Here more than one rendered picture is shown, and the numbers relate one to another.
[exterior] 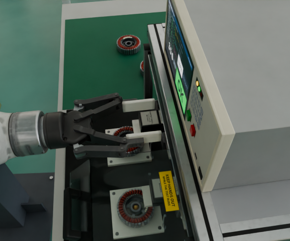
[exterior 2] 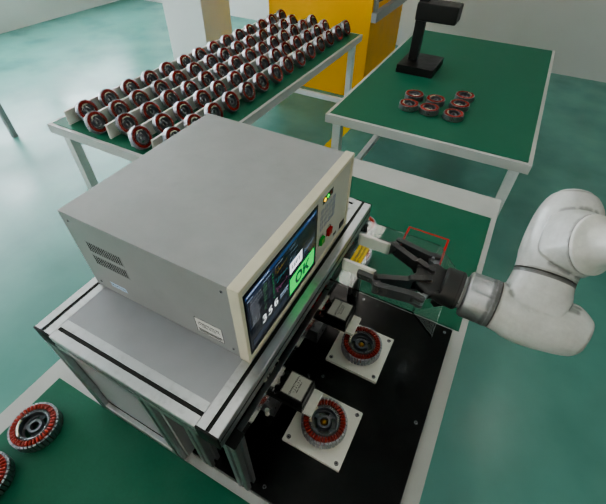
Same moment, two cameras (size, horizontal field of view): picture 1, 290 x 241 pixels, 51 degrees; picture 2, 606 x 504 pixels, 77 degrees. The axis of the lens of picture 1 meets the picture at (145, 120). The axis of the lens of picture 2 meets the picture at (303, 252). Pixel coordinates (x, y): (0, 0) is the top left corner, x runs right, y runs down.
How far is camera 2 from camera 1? 0.94 m
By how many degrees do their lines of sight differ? 77
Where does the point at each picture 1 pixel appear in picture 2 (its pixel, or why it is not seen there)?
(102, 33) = not seen: outside the picture
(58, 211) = (438, 407)
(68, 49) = not seen: outside the picture
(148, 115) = (296, 389)
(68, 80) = not seen: outside the picture
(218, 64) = (305, 184)
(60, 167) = (420, 465)
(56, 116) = (451, 275)
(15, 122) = (495, 284)
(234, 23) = (244, 206)
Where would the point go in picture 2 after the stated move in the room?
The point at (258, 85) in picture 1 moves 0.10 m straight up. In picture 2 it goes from (297, 162) to (297, 116)
